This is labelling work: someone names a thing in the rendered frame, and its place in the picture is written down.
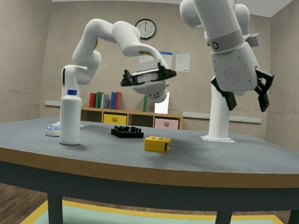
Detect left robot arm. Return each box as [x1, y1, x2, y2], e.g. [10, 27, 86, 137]
[180, 0, 263, 141]

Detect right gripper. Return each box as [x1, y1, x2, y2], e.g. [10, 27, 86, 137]
[120, 62, 176, 97]

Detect white plastic bottle with blue cap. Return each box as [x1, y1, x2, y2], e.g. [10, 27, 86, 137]
[59, 90, 81, 145]

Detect black knob box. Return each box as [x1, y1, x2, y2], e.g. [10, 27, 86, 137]
[111, 125, 144, 138]

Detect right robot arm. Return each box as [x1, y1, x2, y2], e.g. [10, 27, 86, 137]
[61, 19, 169, 99]

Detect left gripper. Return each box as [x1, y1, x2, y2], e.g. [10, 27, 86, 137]
[211, 41, 274, 112]

